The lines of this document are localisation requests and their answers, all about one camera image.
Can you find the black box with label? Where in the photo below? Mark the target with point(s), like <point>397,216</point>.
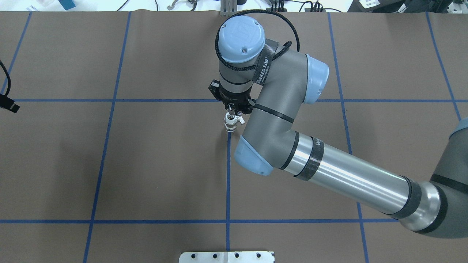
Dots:
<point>375,6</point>

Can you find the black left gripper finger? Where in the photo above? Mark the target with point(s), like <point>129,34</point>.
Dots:
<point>8,104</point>

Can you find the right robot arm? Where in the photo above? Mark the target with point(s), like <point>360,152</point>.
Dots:
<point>378,123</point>

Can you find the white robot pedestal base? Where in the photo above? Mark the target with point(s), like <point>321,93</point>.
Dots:
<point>228,257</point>

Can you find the aluminium frame post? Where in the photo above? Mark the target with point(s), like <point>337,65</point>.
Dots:
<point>228,8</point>

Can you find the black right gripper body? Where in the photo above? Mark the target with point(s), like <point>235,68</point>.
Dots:
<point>236,103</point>

